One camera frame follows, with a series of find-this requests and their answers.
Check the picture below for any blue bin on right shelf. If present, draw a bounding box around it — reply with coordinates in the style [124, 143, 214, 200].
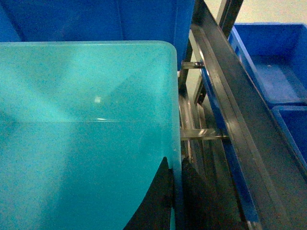
[228, 23, 307, 107]

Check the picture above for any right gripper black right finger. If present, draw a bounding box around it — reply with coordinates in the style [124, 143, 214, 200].
[182, 158, 245, 230]

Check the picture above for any light teal plastic bin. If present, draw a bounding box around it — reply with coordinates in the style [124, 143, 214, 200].
[0, 41, 182, 230]

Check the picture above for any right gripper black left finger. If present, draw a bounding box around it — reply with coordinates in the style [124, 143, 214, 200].
[124, 157, 173, 230]

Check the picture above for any diagonal steel shelf divider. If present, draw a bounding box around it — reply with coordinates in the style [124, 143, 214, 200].
[191, 0, 307, 230]

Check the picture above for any large blue bin centre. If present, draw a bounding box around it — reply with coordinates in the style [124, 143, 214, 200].
[0, 0, 195, 63]

